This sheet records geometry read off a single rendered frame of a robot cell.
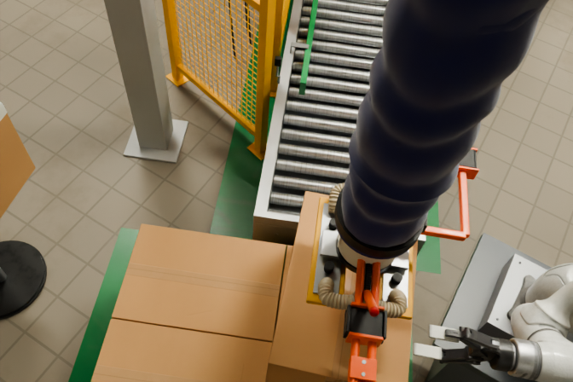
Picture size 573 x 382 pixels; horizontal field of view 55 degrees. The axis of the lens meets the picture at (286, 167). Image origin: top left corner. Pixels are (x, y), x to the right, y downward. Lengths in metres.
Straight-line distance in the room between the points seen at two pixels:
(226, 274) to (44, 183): 1.37
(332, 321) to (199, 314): 0.61
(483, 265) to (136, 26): 1.72
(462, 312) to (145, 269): 1.18
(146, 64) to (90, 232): 0.91
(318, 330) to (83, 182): 1.83
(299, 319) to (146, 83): 1.52
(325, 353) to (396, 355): 0.21
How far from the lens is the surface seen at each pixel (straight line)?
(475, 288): 2.11
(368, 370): 1.37
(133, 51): 2.66
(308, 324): 1.70
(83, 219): 3.03
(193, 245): 2.25
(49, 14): 4.16
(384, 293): 1.58
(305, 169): 2.45
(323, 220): 1.64
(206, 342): 2.10
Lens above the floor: 2.54
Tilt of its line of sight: 55 degrees down
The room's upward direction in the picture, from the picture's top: 7 degrees clockwise
